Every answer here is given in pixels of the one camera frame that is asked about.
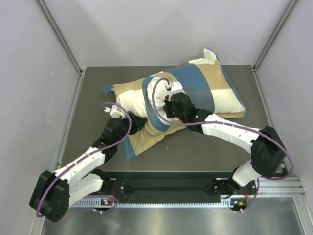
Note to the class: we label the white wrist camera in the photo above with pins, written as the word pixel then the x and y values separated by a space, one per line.
pixel 115 111
pixel 174 88

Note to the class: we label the aluminium frame post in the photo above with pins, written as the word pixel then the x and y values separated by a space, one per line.
pixel 277 29
pixel 59 35

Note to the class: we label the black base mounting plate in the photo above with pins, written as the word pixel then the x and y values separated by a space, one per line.
pixel 129 183

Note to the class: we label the checkered blue beige white pillowcase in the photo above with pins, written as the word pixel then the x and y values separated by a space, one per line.
pixel 208 86

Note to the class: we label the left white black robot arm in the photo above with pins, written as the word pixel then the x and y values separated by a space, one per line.
pixel 56 191

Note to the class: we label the grey slotted cable duct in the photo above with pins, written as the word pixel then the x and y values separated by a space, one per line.
pixel 106 203

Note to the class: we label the white pillow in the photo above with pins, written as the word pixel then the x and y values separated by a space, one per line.
pixel 134 96

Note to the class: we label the right aluminium frame post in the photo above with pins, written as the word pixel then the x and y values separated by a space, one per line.
pixel 277 29

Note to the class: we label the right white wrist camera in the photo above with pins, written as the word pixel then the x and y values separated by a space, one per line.
pixel 174 88

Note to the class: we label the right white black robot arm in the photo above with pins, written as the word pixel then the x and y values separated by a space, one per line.
pixel 264 145

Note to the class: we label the left aluminium frame post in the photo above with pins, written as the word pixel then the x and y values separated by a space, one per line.
pixel 59 35

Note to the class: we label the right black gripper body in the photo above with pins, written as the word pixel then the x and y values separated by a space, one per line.
pixel 171 110

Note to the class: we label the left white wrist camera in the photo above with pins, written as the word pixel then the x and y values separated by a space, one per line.
pixel 115 111

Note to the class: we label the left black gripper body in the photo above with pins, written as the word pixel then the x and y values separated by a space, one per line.
pixel 135 126

